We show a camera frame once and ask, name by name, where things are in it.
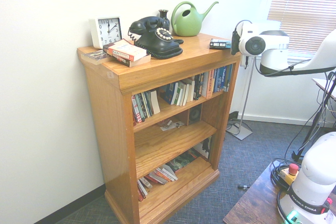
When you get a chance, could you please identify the blue paperback book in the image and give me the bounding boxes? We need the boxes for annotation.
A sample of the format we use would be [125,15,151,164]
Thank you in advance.
[209,38,233,50]

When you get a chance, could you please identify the green cover flat book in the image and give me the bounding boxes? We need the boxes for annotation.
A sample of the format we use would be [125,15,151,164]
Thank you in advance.
[167,150,201,174]

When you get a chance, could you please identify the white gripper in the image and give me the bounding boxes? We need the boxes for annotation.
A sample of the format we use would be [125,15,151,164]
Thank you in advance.
[240,22,264,38]

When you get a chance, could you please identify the white grey leaning book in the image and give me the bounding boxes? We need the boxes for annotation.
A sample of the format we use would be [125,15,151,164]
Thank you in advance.
[161,164,179,182]

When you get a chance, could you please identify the black tripod stand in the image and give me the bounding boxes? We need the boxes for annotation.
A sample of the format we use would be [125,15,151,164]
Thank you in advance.
[291,71,336,161]

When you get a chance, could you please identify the loose paper cards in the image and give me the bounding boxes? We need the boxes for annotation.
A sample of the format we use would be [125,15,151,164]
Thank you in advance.
[157,119,186,132]

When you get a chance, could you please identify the small black vase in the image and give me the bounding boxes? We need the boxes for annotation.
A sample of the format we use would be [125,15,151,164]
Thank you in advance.
[158,9,171,32]

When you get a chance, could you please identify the thick orange book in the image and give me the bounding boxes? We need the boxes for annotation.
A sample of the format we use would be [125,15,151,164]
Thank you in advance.
[201,70,215,100]

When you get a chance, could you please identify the black spine book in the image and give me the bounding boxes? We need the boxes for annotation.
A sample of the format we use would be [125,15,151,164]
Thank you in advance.
[193,73,205,101]

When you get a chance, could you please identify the small black speaker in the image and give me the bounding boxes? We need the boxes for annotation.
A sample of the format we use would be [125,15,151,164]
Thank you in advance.
[188,104,203,125]

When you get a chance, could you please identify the white green paperback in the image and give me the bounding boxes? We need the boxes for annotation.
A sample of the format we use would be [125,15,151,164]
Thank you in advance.
[175,81,187,106]

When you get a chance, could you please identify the red white spine book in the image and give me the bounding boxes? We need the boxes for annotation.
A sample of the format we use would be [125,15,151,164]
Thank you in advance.
[131,94,141,124]

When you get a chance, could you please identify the beige window blinds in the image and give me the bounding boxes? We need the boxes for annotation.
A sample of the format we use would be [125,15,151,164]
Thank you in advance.
[267,0,336,57]

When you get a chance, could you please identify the cream page-edge paperback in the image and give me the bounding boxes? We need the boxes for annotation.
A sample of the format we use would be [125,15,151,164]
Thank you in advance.
[150,90,161,115]

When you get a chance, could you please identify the black rotary telephone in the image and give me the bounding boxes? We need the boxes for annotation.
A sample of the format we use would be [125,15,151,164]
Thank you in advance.
[128,16,184,60]

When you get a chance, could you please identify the green plastic watering can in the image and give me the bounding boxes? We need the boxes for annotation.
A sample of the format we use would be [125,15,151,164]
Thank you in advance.
[171,1,219,37]

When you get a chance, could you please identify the black white picture book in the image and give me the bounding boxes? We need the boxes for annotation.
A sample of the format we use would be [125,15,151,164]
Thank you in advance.
[195,136,213,161]

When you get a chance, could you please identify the wooden oak bookshelf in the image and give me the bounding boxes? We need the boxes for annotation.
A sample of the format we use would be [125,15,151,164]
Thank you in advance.
[77,33,242,224]

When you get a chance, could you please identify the white shade floor lamp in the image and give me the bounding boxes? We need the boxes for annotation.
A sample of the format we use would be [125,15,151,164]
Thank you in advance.
[225,20,281,141]

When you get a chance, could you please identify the blue cover leaning book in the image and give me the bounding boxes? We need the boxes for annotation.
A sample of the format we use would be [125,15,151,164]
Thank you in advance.
[159,82,179,105]

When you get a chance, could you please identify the red yellow emergency stop button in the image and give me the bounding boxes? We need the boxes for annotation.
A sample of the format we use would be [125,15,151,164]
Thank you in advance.
[279,163,300,185]

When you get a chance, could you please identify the blue Thailand guide book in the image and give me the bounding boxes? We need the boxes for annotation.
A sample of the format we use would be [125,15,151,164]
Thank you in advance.
[215,66,227,93]

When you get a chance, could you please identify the orange white paperback book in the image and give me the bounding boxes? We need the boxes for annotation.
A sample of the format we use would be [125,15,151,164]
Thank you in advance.
[107,39,148,62]

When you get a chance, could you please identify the coiled black cable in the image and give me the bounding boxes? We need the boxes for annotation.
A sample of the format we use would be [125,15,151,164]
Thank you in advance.
[270,158,297,190]

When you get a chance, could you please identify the white square analog clock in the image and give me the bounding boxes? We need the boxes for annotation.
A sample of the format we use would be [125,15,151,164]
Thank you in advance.
[88,16,123,49]

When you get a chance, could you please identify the small brown paperback book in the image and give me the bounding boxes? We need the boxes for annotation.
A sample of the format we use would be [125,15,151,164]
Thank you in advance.
[80,50,111,66]

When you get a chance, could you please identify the orange and white book stack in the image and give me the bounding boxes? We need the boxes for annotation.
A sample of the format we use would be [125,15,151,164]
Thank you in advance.
[102,42,152,68]

